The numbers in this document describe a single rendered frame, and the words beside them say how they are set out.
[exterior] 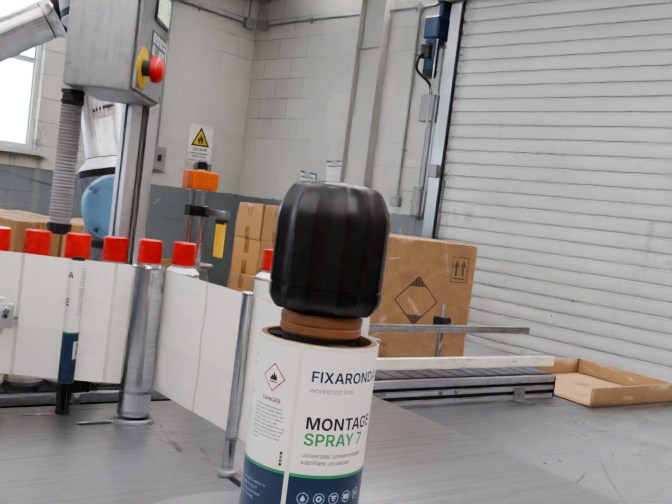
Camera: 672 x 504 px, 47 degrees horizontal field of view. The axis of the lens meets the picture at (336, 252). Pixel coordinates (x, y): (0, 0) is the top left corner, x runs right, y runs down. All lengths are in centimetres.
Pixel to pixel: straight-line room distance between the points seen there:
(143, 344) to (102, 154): 60
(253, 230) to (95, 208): 396
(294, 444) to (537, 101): 541
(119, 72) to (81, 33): 7
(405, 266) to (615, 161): 392
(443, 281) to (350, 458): 121
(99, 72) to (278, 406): 70
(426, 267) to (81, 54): 90
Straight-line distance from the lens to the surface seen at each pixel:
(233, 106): 814
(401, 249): 168
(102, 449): 87
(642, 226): 539
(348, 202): 52
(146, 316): 93
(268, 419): 54
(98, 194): 144
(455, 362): 147
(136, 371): 94
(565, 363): 200
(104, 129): 147
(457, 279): 176
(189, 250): 115
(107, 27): 114
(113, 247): 110
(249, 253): 539
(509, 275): 583
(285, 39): 800
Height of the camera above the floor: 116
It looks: 3 degrees down
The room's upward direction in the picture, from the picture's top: 7 degrees clockwise
